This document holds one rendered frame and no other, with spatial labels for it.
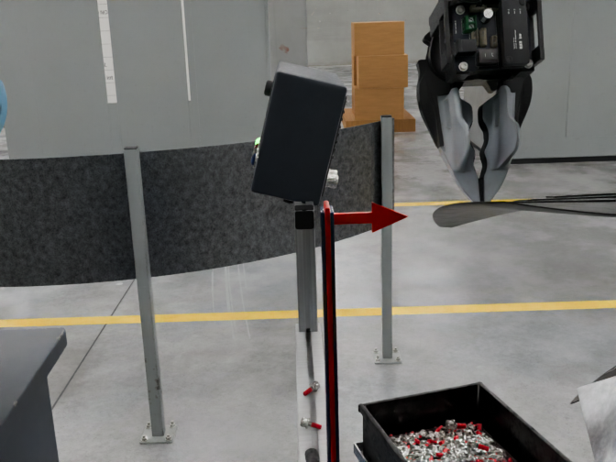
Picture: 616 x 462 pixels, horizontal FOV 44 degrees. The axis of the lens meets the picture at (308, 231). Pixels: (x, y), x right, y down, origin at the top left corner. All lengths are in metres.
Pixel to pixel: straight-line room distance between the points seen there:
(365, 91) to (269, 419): 6.43
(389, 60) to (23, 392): 8.11
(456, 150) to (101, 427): 2.27
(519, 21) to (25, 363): 0.57
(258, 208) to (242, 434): 0.75
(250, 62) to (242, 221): 4.25
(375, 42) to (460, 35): 8.12
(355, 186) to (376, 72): 6.04
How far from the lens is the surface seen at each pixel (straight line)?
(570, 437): 2.65
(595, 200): 0.62
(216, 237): 2.44
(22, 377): 0.80
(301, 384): 1.02
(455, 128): 0.60
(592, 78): 7.02
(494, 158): 0.62
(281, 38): 4.89
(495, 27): 0.59
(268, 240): 2.52
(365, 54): 8.69
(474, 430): 0.97
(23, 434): 0.82
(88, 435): 2.72
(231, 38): 6.63
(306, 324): 1.18
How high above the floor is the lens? 1.33
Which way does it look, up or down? 16 degrees down
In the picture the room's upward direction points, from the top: 2 degrees counter-clockwise
